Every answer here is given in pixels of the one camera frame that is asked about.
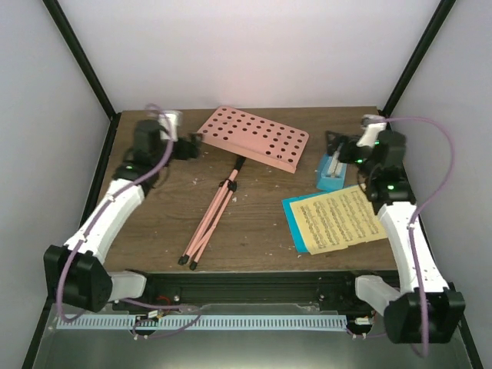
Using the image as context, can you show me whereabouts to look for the black frame post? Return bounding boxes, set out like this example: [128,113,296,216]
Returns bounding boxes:
[379,0,457,117]
[41,0,118,121]

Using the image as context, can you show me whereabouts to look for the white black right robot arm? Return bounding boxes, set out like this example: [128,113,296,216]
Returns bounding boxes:
[325,128,466,346]

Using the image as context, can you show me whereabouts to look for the clear plastic metronome cover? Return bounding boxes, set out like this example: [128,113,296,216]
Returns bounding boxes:
[328,144,343,178]

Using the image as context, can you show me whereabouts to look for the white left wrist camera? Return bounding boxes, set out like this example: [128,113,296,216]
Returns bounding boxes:
[158,110,182,142]

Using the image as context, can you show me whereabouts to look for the black left frame post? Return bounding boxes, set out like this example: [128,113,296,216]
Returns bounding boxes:
[41,0,118,121]

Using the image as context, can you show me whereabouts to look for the light blue slotted cable duct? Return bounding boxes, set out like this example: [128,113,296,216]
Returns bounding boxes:
[56,314,347,332]

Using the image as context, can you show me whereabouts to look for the black right frame post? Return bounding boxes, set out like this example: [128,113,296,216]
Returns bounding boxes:
[379,0,457,117]

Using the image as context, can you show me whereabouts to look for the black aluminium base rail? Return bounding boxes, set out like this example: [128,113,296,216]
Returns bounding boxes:
[107,271,401,312]

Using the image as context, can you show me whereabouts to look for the pink music stand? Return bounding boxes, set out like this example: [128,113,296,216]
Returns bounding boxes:
[178,105,309,270]

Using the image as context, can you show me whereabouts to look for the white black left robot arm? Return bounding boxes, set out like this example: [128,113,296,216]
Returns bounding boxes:
[43,110,201,321]

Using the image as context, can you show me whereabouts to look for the blue metronome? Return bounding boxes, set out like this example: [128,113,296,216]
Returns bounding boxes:
[316,152,347,192]

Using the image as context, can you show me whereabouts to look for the teal paper strip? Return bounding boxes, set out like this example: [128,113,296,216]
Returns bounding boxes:
[281,195,311,253]

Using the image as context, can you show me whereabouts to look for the sheet music pages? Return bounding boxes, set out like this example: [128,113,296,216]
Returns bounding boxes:
[291,185,387,255]

